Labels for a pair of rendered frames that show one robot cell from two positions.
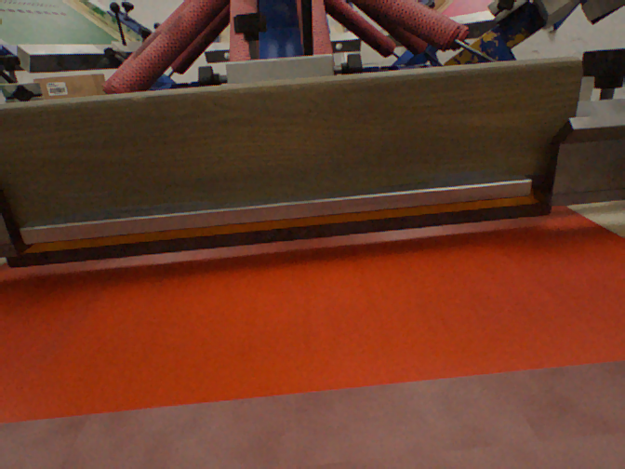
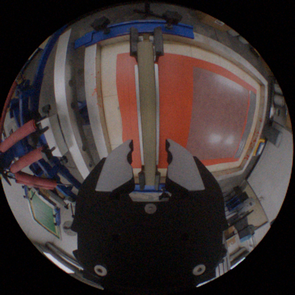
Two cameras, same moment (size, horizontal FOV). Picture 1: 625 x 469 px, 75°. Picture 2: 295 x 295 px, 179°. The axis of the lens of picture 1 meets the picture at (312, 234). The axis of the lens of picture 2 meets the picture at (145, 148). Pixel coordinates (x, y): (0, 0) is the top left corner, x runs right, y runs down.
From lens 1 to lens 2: 0.31 m
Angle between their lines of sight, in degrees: 70
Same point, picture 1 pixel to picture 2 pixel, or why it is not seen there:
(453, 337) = (185, 95)
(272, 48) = (18, 150)
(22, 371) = not seen: hidden behind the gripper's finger
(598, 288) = (176, 68)
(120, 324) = not seen: hidden behind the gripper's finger
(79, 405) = (186, 141)
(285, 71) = (56, 133)
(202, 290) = (164, 132)
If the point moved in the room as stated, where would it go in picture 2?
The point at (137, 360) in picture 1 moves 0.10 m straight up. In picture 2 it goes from (180, 137) to (191, 154)
